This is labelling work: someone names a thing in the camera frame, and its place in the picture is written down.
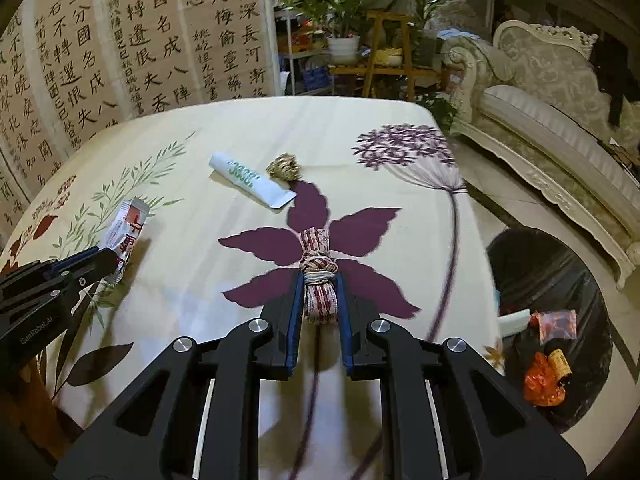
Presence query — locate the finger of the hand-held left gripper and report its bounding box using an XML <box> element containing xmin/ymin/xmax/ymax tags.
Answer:
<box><xmin>0</xmin><ymin>246</ymin><xmax>101</xmax><ymax>287</ymax></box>
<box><xmin>0</xmin><ymin>247</ymin><xmax>121</xmax><ymax>322</ymax></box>

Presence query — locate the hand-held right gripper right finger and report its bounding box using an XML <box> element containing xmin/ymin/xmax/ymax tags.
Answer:
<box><xmin>334</xmin><ymin>274</ymin><xmax>587</xmax><ymax>480</ymax></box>

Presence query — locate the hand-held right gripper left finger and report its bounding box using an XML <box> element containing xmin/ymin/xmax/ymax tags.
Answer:
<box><xmin>52</xmin><ymin>267</ymin><xmax>307</xmax><ymax>480</ymax></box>

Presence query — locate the red and white sachet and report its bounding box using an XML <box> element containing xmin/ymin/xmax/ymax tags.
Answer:
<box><xmin>97</xmin><ymin>197</ymin><xmax>155</xmax><ymax>288</ymax></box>

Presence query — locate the checked cloth bundle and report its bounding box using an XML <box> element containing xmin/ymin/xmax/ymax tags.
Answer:
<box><xmin>298</xmin><ymin>227</ymin><xmax>341</xmax><ymax>326</ymax></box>

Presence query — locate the orange plastic bag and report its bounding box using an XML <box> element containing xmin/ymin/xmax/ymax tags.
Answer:
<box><xmin>523</xmin><ymin>351</ymin><xmax>569</xmax><ymax>407</ymax></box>

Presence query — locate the black lined trash bin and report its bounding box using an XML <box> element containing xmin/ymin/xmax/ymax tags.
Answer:
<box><xmin>485</xmin><ymin>227</ymin><xmax>621</xmax><ymax>433</ymax></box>

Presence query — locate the floral print table sheet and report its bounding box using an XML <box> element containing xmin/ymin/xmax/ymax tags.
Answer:
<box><xmin>0</xmin><ymin>95</ymin><xmax>506</xmax><ymax>480</ymax></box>

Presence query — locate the brown twine ball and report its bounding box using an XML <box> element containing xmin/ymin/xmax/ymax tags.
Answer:
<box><xmin>265</xmin><ymin>152</ymin><xmax>302</xmax><ymax>181</ymax></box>

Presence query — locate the white toothpaste tube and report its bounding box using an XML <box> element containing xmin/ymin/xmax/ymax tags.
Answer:
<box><xmin>208</xmin><ymin>151</ymin><xmax>297</xmax><ymax>210</ymax></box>

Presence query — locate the white plastic piece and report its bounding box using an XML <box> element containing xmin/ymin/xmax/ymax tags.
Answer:
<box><xmin>497</xmin><ymin>308</ymin><xmax>531</xmax><ymax>339</ymax></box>

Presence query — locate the red snack packet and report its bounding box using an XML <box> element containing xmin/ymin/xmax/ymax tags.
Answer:
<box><xmin>530</xmin><ymin>308</ymin><xmax>577</xmax><ymax>345</ymax></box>

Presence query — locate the yellow wrapper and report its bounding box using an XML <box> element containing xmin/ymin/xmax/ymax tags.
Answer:
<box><xmin>546</xmin><ymin>349</ymin><xmax>573</xmax><ymax>380</ymax></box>

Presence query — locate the calligraphy folding screen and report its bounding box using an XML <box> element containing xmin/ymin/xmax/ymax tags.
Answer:
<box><xmin>0</xmin><ymin>0</ymin><xmax>281</xmax><ymax>241</ymax></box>

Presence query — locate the small leafy floor plant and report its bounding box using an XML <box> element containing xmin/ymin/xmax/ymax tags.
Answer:
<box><xmin>417</xmin><ymin>92</ymin><xmax>458</xmax><ymax>133</ymax></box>

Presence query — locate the white metal storage rack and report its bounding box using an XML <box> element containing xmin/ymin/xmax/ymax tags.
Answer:
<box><xmin>272</xmin><ymin>5</ymin><xmax>336</xmax><ymax>97</ymax></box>

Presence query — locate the plant in white pot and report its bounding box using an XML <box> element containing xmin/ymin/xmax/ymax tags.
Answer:
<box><xmin>272</xmin><ymin>0</ymin><xmax>396</xmax><ymax>66</ymax></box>

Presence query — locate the cream ornate sofa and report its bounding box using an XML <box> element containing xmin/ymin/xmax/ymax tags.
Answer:
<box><xmin>440</xmin><ymin>20</ymin><xmax>640</xmax><ymax>291</ymax></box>

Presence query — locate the wooden plant stand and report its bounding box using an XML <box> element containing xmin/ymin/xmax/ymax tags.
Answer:
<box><xmin>330</xmin><ymin>10</ymin><xmax>451</xmax><ymax>101</ymax></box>

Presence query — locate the cream ornate armchair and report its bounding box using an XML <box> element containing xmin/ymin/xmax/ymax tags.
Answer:
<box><xmin>425</xmin><ymin>0</ymin><xmax>493</xmax><ymax>43</ymax></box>

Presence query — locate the black clothing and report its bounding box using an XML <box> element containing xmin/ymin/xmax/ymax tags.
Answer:
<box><xmin>590</xmin><ymin>35</ymin><xmax>636</xmax><ymax>126</ymax></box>

